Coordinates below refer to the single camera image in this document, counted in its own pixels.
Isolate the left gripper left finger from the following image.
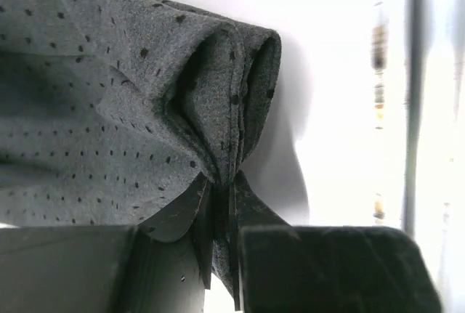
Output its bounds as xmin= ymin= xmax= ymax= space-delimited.
xmin=0 ymin=173 xmax=214 ymax=313

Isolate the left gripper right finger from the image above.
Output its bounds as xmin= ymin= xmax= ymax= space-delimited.
xmin=227 ymin=170 xmax=444 ymax=313

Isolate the dark grey dotted skirt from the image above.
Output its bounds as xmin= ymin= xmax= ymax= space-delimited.
xmin=1 ymin=0 xmax=281 ymax=295

